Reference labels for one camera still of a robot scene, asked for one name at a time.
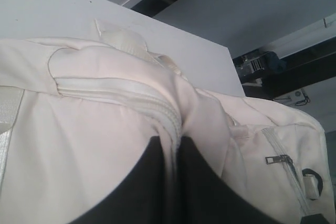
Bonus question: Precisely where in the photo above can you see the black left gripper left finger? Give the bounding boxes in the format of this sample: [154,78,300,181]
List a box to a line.
[73,136,173,223]

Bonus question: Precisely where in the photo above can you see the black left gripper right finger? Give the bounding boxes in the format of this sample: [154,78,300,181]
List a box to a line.
[178,134,302,223]

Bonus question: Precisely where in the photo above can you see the cream fabric duffel bag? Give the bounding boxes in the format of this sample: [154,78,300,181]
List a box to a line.
[1,28,335,223]

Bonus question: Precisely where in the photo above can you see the grey equipment under shelf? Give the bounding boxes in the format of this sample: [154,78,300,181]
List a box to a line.
[233,50,287,78]

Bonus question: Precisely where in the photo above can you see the white device with cable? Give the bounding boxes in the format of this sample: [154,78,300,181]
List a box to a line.
[273,88,310,106]

